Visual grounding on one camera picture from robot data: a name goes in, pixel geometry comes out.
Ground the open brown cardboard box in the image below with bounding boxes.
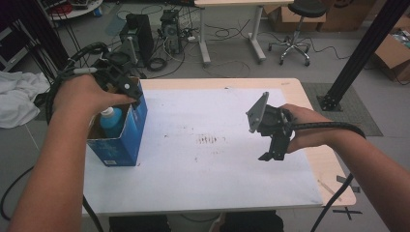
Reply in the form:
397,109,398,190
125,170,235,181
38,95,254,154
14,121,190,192
372,15,410,82

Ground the large brown cardboard box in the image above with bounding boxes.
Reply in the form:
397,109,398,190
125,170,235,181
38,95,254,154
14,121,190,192
318,0,379,33

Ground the white-legged desk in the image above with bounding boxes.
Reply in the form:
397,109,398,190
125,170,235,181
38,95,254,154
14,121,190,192
193,0,295,68

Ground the person's right leg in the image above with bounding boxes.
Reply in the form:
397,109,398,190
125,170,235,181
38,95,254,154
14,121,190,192
219,210,285,232

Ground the black frame with cables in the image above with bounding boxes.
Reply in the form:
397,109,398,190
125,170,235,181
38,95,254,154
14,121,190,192
9,0,87,85

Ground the coiled black cable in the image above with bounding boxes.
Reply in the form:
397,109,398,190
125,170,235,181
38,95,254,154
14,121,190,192
146,56,169,73

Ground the black floor cable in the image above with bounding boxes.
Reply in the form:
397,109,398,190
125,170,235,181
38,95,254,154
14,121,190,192
0,165,35,223

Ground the grey floor mat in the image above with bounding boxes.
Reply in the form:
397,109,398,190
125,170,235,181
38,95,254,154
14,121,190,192
301,82,384,137

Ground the black metal stand beam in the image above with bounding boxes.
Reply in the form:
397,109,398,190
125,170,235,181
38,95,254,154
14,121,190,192
316,0,410,112

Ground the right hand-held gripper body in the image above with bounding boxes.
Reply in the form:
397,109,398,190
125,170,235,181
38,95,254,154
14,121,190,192
245,91,295,157

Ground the person's left leg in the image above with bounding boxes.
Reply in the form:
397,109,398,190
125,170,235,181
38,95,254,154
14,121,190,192
108,215,172,232

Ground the person's leg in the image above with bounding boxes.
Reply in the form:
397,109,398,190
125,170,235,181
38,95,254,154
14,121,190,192
219,210,285,232
108,215,172,232

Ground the round white table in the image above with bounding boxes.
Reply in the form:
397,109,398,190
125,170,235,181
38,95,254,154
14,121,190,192
40,0,104,21

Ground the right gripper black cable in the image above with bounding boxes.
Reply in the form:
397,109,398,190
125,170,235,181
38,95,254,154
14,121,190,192
289,120,367,232

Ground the small black computer tower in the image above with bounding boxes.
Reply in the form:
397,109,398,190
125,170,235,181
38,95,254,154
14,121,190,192
160,9,184,55

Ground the person's right hand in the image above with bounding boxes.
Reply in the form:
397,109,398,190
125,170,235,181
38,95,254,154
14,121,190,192
279,102,337,155

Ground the light wooden table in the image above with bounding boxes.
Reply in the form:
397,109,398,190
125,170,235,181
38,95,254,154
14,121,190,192
81,77,358,218

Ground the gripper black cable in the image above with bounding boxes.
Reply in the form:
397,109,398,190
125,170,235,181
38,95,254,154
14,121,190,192
289,120,367,232
44,42,111,126

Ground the black swivel stool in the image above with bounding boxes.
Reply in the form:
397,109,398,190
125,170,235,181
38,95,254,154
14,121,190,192
268,0,329,68

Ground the brown cardboard box under desk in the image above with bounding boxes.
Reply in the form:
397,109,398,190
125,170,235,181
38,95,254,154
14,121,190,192
266,5,327,33

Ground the blue cardboard box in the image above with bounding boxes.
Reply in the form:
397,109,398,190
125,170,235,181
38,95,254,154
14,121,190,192
86,76,149,168

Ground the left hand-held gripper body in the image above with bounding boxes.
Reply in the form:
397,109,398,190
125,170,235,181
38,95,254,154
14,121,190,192
93,37,145,102

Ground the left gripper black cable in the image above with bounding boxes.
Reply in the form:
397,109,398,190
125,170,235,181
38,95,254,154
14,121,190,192
44,42,111,126

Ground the person's left hand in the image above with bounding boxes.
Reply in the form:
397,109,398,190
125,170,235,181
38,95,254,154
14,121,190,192
52,73,138,126

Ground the white table mat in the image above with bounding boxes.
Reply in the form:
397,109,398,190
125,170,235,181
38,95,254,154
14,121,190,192
81,88,324,216

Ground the white cloth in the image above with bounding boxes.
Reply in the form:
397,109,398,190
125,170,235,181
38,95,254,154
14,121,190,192
0,71,51,130

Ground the large black computer tower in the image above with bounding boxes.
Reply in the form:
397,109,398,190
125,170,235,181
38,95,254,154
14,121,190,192
119,13,156,69

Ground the blue bottle with white cap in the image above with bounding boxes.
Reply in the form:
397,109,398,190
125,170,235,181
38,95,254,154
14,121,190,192
99,106,126,139

